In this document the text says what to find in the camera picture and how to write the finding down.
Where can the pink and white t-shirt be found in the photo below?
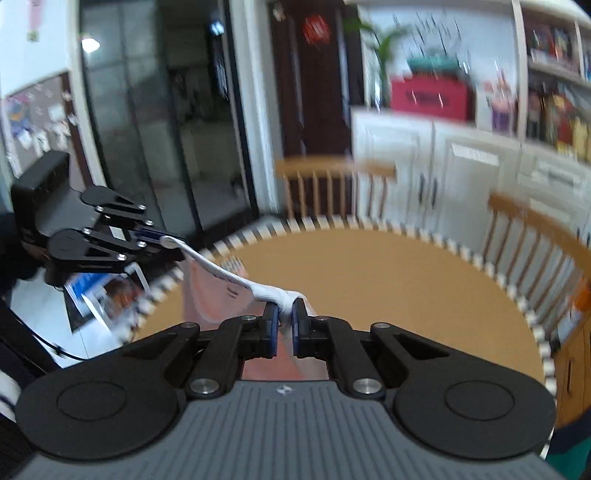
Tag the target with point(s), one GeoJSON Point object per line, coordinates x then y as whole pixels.
{"type": "Point", "coordinates": [213, 294]}

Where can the right wooden chair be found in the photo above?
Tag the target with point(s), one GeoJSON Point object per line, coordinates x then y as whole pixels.
{"type": "Point", "coordinates": [546, 260]}

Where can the left wooden chair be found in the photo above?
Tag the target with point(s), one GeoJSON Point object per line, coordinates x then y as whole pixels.
{"type": "Point", "coordinates": [335, 185]}

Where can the red storage box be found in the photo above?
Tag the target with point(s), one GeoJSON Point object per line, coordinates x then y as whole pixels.
{"type": "Point", "coordinates": [439, 97]}

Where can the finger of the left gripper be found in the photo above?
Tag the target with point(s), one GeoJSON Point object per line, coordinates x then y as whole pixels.
{"type": "Point", "coordinates": [91, 251]}
{"type": "Point", "coordinates": [117, 214]}

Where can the dark brown door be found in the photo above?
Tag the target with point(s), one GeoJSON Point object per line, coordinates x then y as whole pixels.
{"type": "Point", "coordinates": [318, 66]}

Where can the wooden side cabinet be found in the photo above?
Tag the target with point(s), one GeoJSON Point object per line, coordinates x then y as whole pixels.
{"type": "Point", "coordinates": [572, 366]}

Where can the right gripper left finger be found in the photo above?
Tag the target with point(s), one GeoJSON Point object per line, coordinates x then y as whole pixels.
{"type": "Point", "coordinates": [222, 353]}

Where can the white cabinet with shelves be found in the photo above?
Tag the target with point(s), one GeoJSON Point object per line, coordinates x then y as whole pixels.
{"type": "Point", "coordinates": [447, 167]}

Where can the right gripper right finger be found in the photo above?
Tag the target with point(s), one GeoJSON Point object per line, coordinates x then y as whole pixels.
{"type": "Point", "coordinates": [333, 341]}

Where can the green plant in vase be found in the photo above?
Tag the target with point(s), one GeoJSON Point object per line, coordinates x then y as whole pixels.
{"type": "Point", "coordinates": [381, 44]}

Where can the wooden chair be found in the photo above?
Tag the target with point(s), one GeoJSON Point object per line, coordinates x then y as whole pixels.
{"type": "Point", "coordinates": [546, 260]}
{"type": "Point", "coordinates": [335, 185]}

